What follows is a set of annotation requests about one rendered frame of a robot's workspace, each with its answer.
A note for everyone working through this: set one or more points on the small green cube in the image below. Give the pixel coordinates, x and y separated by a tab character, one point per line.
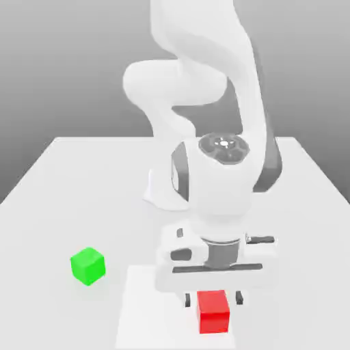
87	266

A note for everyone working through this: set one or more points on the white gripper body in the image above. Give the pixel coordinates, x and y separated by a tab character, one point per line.
218	279

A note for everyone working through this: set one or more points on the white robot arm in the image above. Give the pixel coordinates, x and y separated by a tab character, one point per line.
218	191

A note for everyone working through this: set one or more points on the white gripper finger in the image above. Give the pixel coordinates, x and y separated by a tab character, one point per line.
239	298
187	300

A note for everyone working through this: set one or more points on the small red cube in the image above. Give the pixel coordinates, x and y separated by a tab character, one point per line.
214	314

